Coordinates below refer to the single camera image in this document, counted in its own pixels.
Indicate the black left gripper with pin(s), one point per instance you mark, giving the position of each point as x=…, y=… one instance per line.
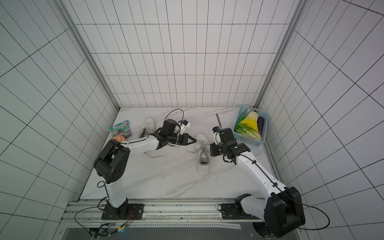
x=185, y=136

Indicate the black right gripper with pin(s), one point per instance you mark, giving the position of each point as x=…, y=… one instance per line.
x=218, y=148

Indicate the white sneaker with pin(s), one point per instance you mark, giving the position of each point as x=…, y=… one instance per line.
x=202, y=148
x=148, y=126

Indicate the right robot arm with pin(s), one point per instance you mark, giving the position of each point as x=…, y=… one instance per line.
x=281, y=208

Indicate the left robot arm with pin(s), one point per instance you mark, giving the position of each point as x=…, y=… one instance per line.
x=111, y=162

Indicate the green lettuce toy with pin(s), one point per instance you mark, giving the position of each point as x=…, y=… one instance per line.
x=248, y=132

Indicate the light blue plastic basket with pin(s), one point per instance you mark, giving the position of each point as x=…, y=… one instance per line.
x=248, y=140

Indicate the green chili pepper toy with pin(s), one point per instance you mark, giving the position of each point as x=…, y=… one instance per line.
x=241, y=117

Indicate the purple eggplant toy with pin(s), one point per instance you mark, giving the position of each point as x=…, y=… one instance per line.
x=260, y=123

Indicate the green snack packet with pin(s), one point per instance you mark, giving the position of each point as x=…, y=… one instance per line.
x=121, y=129

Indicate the orange patterned bowl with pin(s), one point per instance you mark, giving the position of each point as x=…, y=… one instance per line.
x=118, y=138

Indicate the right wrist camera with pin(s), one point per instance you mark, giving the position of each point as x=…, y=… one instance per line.
x=216, y=134

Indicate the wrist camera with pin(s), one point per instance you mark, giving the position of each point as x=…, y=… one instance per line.
x=183, y=126
x=216, y=134

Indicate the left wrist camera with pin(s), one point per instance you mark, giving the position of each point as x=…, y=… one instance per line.
x=183, y=126

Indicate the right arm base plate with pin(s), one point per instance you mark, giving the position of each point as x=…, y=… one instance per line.
x=234, y=212

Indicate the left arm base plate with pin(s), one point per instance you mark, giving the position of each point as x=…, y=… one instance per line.
x=124, y=212

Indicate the aluminium mounting rail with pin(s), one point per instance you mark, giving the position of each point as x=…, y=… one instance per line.
x=157, y=213

